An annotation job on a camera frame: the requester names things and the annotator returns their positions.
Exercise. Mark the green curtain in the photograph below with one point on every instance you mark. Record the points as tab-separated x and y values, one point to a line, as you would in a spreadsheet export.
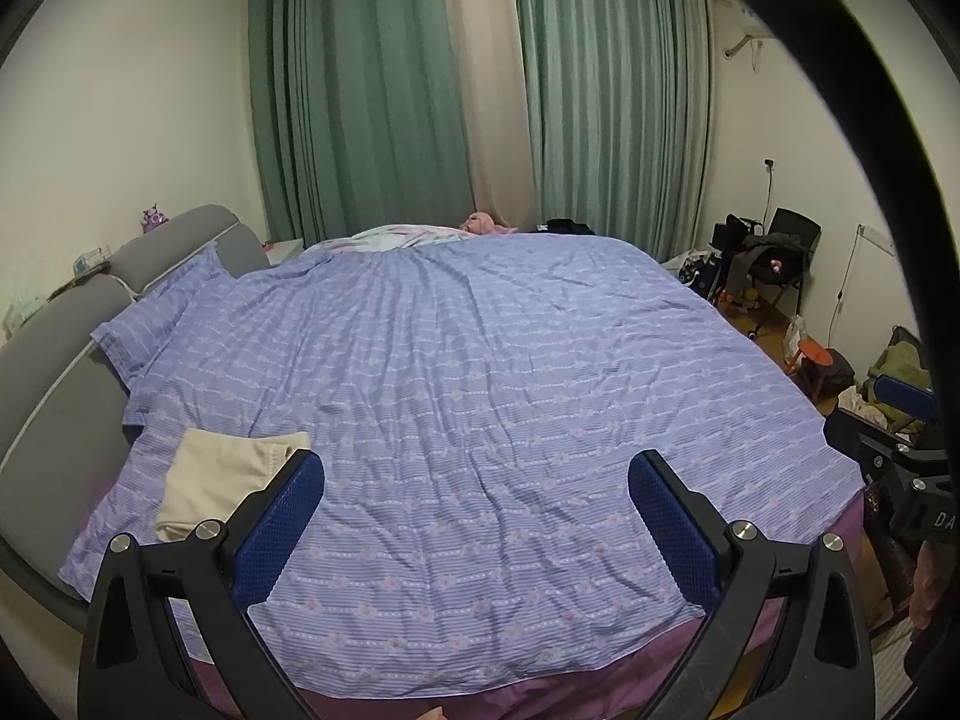
615	90
360	90

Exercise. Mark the lavender striped duvet cover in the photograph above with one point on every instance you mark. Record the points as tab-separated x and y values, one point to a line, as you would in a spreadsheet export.
487	390

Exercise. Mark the black folding chair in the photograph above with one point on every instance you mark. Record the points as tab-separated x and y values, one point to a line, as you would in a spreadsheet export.
795	225

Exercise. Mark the lavender striped pillow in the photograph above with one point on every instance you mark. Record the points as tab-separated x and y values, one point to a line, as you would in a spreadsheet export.
165	315

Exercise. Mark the dark patterned bag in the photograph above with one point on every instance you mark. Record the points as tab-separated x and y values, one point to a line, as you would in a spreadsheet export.
705	274

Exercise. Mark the red stool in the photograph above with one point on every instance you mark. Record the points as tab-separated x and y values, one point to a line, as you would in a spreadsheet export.
810	351

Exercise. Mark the black folded stroller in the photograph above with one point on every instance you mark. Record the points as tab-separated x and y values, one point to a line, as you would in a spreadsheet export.
739	229

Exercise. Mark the white plastic bag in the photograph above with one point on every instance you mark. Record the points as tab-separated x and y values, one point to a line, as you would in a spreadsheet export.
793	341

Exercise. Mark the white clothing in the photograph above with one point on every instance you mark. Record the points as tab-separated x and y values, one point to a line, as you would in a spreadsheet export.
862	409

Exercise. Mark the black clothing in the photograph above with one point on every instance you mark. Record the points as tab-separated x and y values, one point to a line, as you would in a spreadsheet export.
564	226

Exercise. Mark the purple figurine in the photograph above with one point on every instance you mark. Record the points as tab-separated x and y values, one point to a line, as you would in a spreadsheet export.
154	219

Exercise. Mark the olive green clothing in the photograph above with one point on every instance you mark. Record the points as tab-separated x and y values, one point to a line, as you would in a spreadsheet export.
900	360

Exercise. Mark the pale green packet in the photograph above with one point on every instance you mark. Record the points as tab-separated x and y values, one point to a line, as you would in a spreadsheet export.
22	311

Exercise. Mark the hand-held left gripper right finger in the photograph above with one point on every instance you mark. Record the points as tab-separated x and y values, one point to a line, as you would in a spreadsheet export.
671	532

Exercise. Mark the person's right hand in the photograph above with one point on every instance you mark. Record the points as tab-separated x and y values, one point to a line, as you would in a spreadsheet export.
924	589

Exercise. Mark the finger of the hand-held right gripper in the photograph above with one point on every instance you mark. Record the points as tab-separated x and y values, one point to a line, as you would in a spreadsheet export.
907	394
862	439

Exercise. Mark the beige curtain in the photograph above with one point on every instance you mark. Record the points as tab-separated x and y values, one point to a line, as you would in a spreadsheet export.
487	90

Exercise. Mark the grey padded headboard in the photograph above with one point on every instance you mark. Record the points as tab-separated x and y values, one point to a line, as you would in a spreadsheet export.
45	375

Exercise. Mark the cream pants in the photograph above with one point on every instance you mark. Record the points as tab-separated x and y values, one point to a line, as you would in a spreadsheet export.
217	480

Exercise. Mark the pink plush toy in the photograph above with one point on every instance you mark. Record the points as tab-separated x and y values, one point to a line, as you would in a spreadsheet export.
484	223

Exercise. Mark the white wall socket strip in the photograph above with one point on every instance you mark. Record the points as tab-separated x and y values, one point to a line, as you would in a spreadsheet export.
876	238

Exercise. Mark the white nightstand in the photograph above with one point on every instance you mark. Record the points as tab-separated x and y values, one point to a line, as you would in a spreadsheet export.
285	249

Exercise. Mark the pale floral blanket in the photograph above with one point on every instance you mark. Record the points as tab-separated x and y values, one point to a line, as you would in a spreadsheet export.
390	238

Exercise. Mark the person's right forearm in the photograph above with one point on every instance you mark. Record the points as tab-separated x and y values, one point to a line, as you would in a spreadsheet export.
928	656

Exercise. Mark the white tissue box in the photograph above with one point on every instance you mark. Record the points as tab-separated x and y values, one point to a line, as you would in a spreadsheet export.
90	259

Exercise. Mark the purple bed skirt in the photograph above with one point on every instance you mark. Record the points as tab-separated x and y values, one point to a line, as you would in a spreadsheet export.
525	697

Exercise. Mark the white air conditioner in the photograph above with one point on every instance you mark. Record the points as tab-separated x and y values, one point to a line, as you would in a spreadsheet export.
746	37

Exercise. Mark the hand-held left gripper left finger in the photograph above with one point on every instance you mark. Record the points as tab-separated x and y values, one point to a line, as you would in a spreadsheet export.
281	532

